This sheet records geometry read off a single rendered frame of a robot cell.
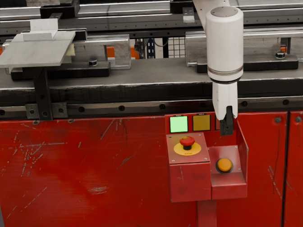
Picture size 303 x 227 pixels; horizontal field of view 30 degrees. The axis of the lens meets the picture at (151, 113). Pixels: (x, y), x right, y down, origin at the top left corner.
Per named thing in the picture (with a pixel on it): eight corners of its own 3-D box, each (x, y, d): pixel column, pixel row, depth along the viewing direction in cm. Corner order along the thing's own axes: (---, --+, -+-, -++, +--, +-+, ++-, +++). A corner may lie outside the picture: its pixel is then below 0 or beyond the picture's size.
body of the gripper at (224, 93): (206, 62, 139) (208, 101, 145) (212, 83, 130) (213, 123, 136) (236, 59, 139) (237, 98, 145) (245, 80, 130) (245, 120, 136)
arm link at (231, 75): (204, 56, 137) (205, 66, 139) (209, 74, 130) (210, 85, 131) (239, 52, 137) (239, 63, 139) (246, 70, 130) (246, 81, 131)
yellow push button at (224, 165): (218, 174, 151) (218, 171, 149) (216, 161, 153) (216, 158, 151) (231, 173, 151) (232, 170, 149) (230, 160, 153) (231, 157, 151)
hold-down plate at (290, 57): (197, 73, 170) (196, 64, 168) (196, 66, 174) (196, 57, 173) (298, 69, 168) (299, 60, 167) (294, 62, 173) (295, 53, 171)
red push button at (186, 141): (180, 155, 147) (180, 143, 145) (179, 147, 150) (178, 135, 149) (195, 153, 147) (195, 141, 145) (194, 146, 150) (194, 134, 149)
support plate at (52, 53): (-7, 68, 150) (-8, 65, 149) (17, 37, 174) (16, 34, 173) (60, 65, 149) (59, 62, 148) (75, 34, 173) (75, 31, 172)
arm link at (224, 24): (204, 55, 138) (209, 73, 130) (202, 4, 130) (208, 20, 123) (238, 51, 138) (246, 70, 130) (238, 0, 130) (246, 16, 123)
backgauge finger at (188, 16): (169, 27, 176) (169, 11, 174) (170, 4, 199) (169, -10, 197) (208, 25, 175) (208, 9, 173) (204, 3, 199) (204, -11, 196)
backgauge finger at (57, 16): (30, 33, 178) (28, 17, 176) (47, 10, 202) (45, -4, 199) (68, 31, 178) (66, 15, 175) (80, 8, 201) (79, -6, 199)
